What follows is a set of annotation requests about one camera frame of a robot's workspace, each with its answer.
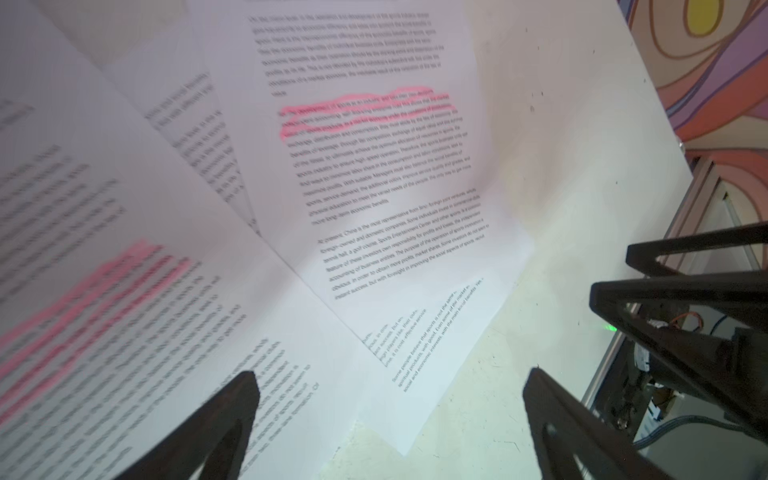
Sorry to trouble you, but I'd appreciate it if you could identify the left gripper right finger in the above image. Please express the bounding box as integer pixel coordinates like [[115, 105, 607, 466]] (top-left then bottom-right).
[[523, 368, 670, 479]]

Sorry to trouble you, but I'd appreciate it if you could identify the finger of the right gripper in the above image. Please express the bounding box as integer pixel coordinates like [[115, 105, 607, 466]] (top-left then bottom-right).
[[625, 222, 767, 276], [589, 271, 767, 438]]

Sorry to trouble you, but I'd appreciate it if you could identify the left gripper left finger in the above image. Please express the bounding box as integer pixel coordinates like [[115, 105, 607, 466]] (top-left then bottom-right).
[[118, 371, 260, 479]]

